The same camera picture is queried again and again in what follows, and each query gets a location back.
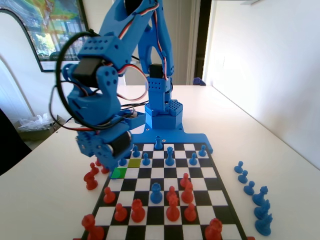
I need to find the blue queen chess piece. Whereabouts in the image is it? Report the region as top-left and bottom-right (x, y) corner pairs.
(164, 146), (176, 168)

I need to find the red rook chess piece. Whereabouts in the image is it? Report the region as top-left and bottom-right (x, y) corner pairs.
(81, 214), (105, 240)
(204, 217), (224, 240)

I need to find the red queen chess piece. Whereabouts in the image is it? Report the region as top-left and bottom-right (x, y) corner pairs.
(165, 194), (181, 223)

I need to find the blue board mounting plate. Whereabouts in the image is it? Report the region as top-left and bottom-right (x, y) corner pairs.
(129, 126), (215, 155)

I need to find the blue bishop chess piece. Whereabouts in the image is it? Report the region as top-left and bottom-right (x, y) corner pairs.
(251, 185), (270, 207)

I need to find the blue knight chess piece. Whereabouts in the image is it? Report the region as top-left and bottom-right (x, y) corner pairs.
(254, 212), (274, 237)
(253, 199), (271, 221)

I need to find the black white chessboard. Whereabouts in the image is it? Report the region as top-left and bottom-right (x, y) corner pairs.
(79, 142), (248, 240)

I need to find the clear plastic bag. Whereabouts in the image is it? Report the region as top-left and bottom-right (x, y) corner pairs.
(17, 112), (58, 132)

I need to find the cardboard box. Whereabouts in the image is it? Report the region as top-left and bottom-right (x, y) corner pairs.
(14, 114), (66, 142)

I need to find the white curved furniture panel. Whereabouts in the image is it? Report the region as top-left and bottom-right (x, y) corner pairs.
(0, 53), (36, 121)

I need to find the small blue printed part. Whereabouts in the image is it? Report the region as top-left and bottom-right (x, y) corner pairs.
(192, 76), (206, 87)

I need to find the red white servo wire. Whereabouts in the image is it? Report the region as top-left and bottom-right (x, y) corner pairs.
(117, 0), (169, 81)
(116, 64), (149, 102)

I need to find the black camera cable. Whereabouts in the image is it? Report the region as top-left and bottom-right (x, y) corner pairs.
(48, 29), (132, 132)

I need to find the black framed wall poster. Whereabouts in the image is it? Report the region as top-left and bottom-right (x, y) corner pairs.
(0, 0), (100, 74)

